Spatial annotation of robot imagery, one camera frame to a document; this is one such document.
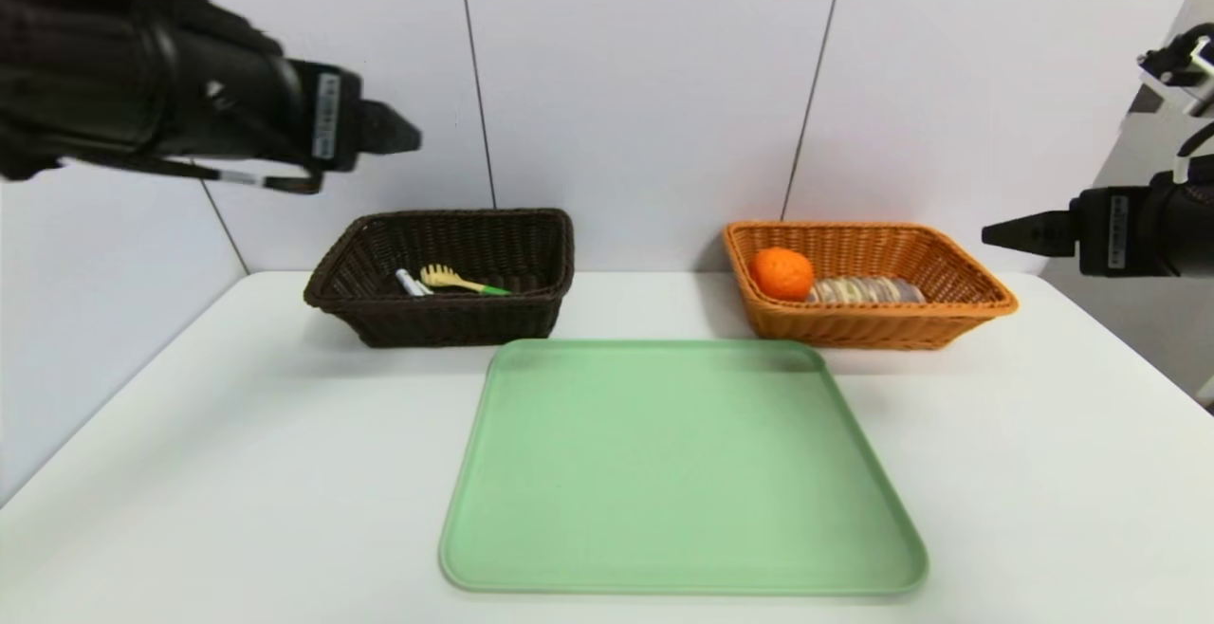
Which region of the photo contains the dark brown wicker basket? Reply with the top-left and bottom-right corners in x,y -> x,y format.
303,208 -> 576,348

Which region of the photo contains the light green plastic tray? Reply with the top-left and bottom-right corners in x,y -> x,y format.
439,338 -> 929,596

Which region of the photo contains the orange wicker basket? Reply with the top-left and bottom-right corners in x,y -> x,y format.
723,220 -> 1019,351

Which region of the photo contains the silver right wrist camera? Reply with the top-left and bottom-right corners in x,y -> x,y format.
1138,24 -> 1214,118

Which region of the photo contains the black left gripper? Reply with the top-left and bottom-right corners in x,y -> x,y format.
234,38 -> 423,174

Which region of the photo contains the yellow pasta spoon green handle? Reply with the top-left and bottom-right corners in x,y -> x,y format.
419,264 -> 513,297

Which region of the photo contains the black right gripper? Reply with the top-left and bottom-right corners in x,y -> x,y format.
981,169 -> 1214,280

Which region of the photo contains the orange fruit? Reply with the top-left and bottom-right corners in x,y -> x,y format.
748,247 -> 815,303

